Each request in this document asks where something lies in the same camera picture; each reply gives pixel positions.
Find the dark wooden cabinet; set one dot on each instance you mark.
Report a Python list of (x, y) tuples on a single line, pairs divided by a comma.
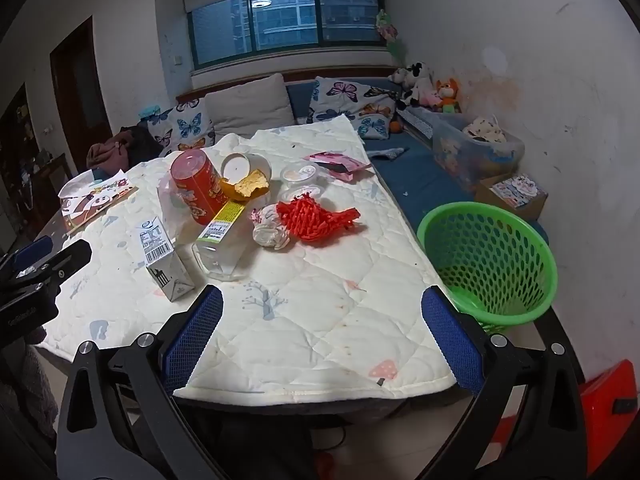
[(17, 150)]

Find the green framed window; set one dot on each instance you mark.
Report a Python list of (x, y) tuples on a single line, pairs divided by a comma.
[(280, 25)]

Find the green plastic basket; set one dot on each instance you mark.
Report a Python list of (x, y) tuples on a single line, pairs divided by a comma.
[(492, 208)]

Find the white milk carton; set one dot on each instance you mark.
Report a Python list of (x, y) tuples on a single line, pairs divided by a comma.
[(160, 250)]

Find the clear bottle with yellow label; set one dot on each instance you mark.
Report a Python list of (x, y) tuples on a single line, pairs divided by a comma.
[(220, 220)]

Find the clear plastic bag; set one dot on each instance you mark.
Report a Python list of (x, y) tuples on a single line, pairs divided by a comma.
[(167, 205)]

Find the brown wooden headboard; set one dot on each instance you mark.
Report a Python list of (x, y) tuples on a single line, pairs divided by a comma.
[(300, 74)]

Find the white quilted blanket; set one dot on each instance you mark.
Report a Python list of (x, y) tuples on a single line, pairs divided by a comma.
[(310, 310)]

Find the blue grey cloth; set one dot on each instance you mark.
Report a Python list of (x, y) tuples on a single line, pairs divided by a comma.
[(390, 152)]

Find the pink plush toy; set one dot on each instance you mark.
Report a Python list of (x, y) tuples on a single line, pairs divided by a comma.
[(429, 99)]

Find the clear lidded plastic cup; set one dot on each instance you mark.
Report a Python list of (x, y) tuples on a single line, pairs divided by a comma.
[(300, 174), (305, 192)]

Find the white wrapper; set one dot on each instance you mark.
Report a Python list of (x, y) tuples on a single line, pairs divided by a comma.
[(267, 232)]

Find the small orange ball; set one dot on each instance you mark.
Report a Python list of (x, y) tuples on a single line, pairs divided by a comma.
[(395, 126)]

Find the red foam fruit net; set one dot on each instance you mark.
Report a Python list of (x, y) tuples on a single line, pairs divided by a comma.
[(310, 220)]

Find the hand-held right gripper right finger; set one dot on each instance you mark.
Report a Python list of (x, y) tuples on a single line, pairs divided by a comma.
[(450, 340)]

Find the colourful sticker book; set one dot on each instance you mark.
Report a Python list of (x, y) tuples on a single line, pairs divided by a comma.
[(520, 190)]

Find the cow plush toy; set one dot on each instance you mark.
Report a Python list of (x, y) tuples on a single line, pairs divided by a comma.
[(417, 77)]

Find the patterned cream cloth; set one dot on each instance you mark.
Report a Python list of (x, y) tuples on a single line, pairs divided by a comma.
[(485, 129)]

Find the dark cloth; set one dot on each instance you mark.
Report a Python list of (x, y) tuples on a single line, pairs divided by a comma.
[(145, 145)]

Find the beige pillow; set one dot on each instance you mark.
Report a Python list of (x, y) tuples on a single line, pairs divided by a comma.
[(250, 105)]

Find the blue mattress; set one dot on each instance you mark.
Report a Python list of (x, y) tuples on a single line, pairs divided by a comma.
[(415, 180)]

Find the butterfly print pillow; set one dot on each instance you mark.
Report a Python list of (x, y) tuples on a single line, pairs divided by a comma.
[(350, 100), (187, 127)]

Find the clear plastic storage box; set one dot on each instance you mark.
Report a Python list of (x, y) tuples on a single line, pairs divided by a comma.
[(460, 155)]

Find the red cylindrical snack can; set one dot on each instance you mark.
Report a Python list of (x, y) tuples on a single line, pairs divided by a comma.
[(192, 180)]

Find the pink green hanging decoration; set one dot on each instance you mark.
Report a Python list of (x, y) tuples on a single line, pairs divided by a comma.
[(387, 27)]

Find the cartoon picture book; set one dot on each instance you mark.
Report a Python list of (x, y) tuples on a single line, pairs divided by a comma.
[(95, 200)]

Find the white patterned board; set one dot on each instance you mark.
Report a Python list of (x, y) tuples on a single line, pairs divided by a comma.
[(415, 122)]

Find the cardboard box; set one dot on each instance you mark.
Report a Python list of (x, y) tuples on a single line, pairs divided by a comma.
[(487, 195)]

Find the red plastic stool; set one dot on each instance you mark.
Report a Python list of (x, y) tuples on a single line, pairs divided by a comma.
[(610, 395)]

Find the brown wooden door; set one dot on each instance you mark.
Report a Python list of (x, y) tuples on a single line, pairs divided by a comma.
[(80, 85)]

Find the orange fruit peel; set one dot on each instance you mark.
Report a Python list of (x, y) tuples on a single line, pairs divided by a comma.
[(250, 185)]

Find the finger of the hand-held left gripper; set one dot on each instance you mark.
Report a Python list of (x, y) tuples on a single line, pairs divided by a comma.
[(32, 249), (70, 257)]

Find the pink packet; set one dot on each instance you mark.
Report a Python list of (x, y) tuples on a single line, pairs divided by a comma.
[(340, 162)]

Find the pink clothing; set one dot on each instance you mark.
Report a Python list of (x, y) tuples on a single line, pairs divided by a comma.
[(107, 155)]

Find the small white plush toy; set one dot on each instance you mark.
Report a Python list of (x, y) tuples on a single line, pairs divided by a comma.
[(398, 76)]

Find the orange fox plush toy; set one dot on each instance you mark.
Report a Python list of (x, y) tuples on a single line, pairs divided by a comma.
[(446, 91)]

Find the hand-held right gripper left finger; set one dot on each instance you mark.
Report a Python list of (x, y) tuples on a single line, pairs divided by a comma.
[(195, 335)]

